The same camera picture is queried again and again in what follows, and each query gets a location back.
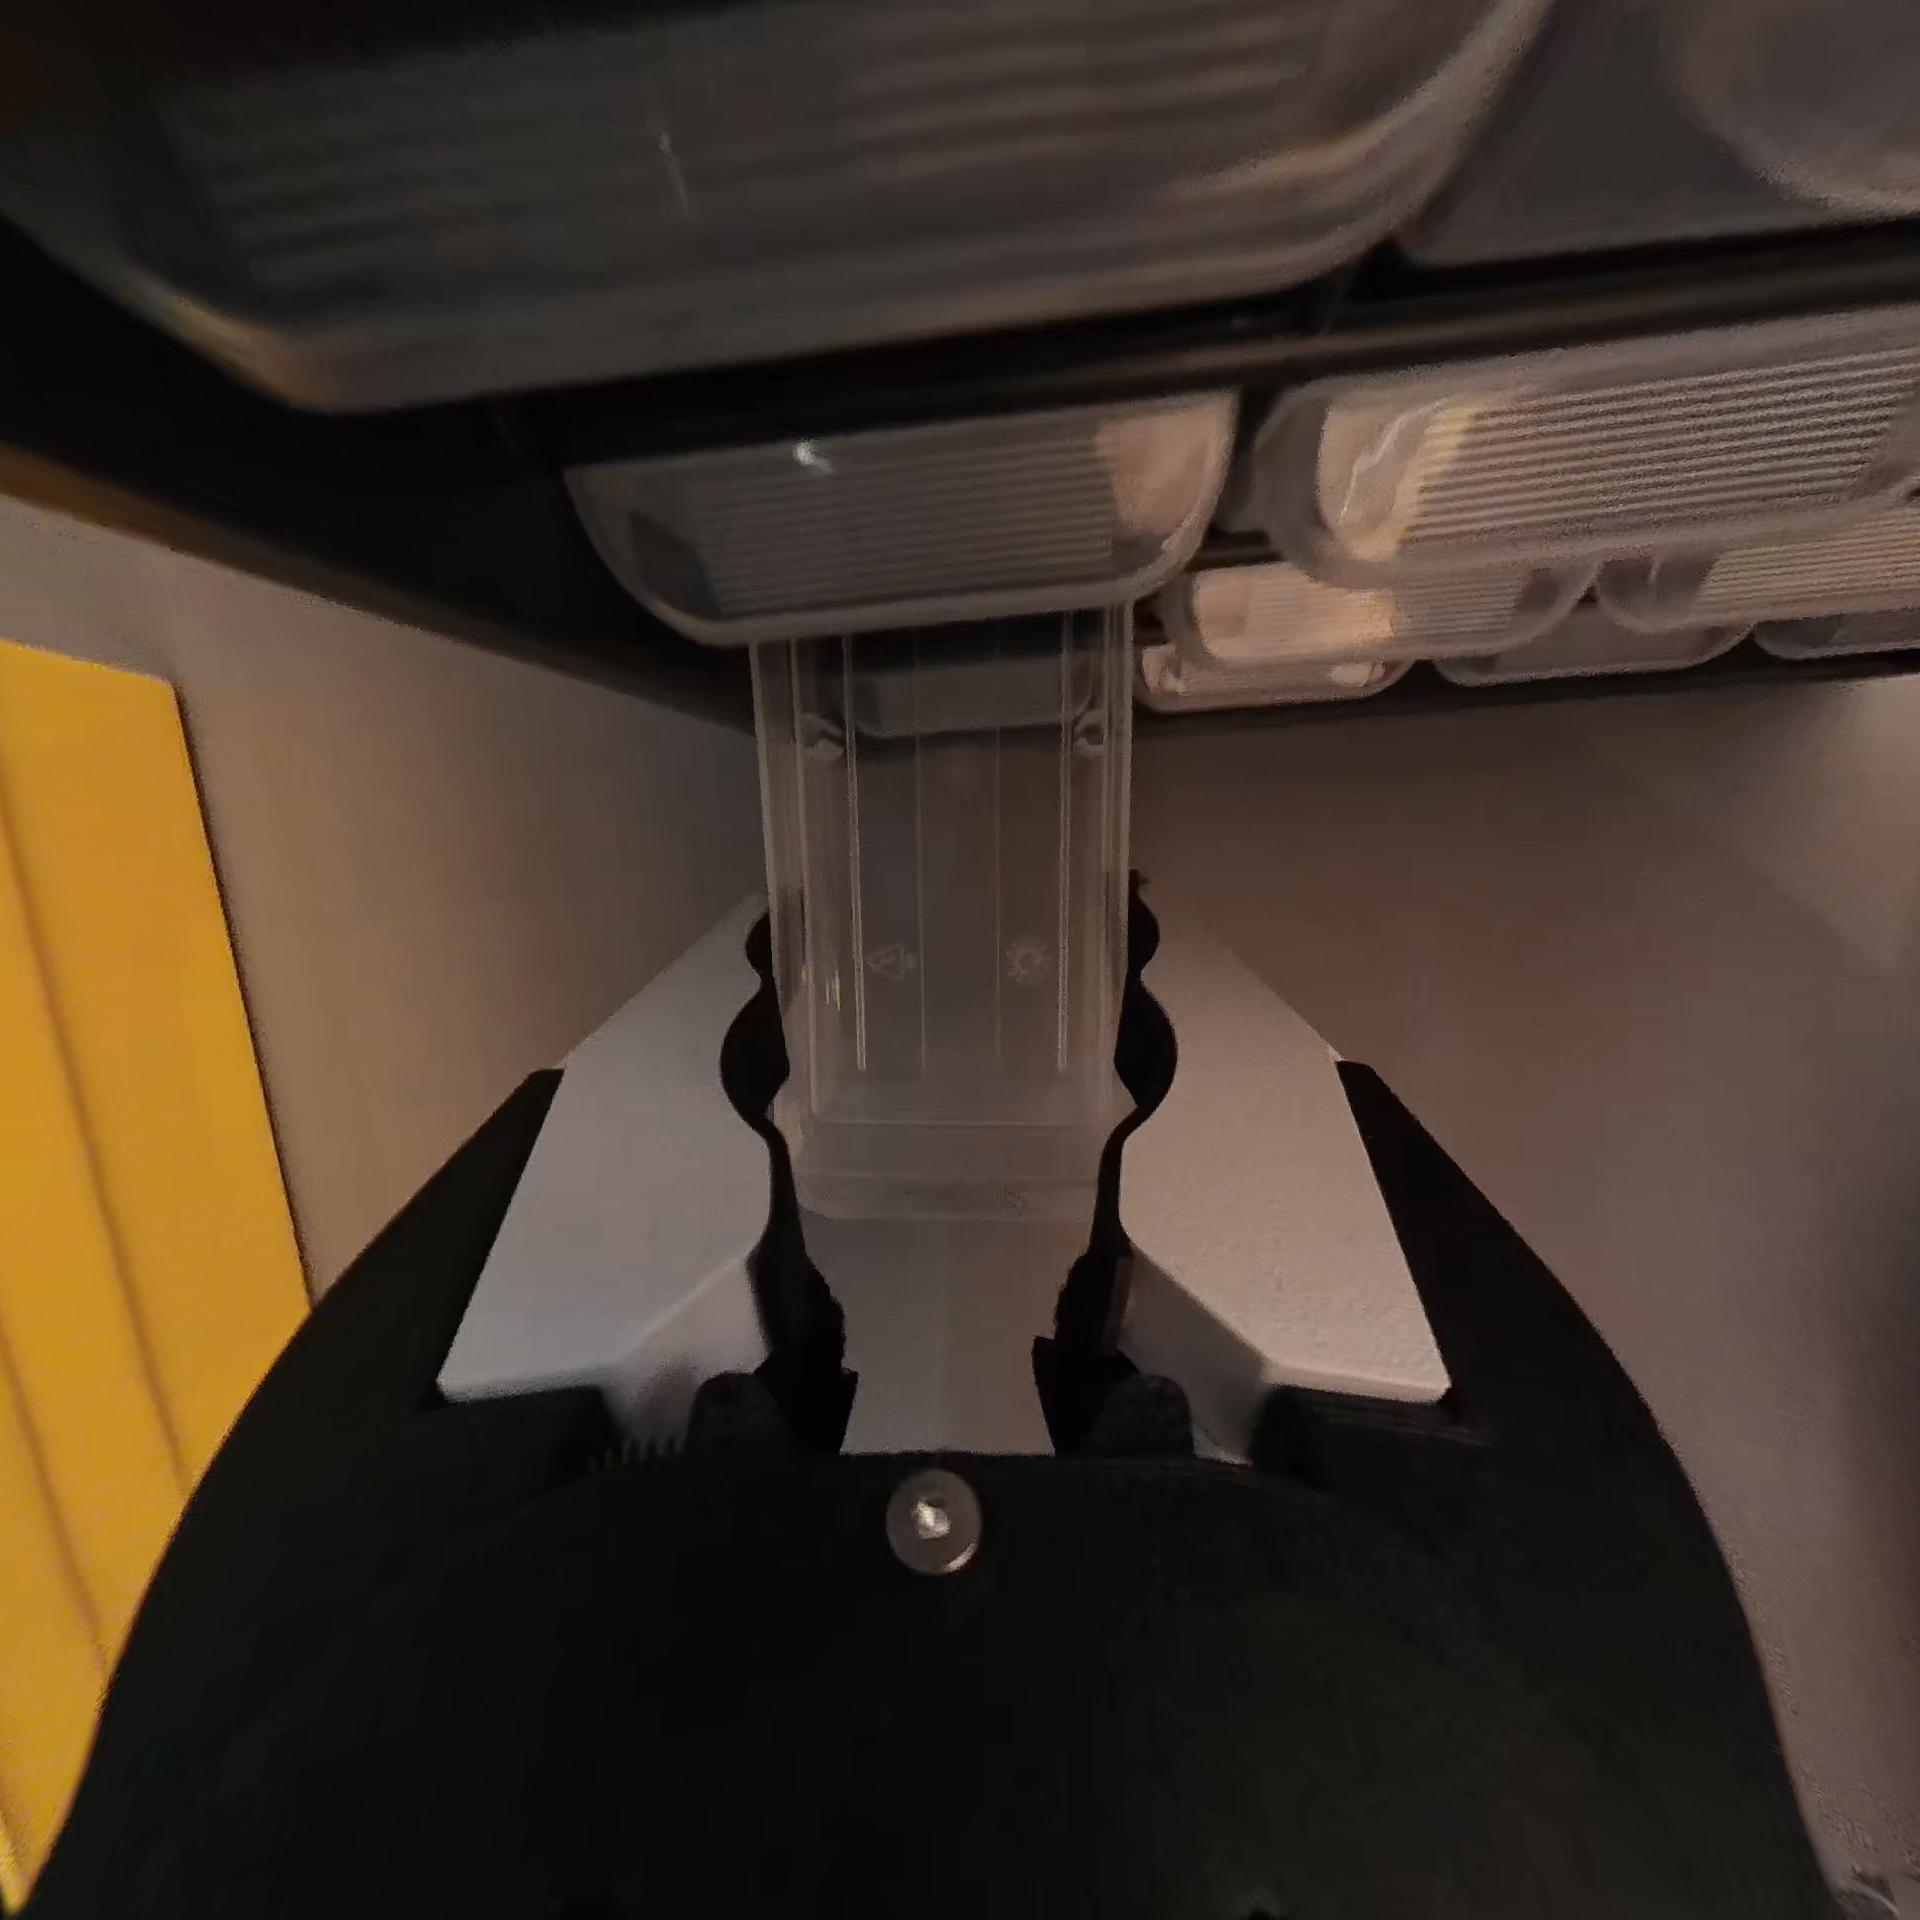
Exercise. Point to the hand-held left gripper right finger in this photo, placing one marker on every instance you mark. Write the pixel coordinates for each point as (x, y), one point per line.
(1274, 1202)

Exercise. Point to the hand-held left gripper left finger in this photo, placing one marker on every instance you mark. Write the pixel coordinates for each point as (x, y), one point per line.
(616, 1202)

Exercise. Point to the clear plastic drawer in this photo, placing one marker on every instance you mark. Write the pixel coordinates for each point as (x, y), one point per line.
(945, 900)

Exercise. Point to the yellow storage bin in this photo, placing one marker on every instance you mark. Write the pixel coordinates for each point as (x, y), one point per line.
(105, 1202)

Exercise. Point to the black drawer cabinet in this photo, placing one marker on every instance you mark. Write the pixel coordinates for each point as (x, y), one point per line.
(299, 497)

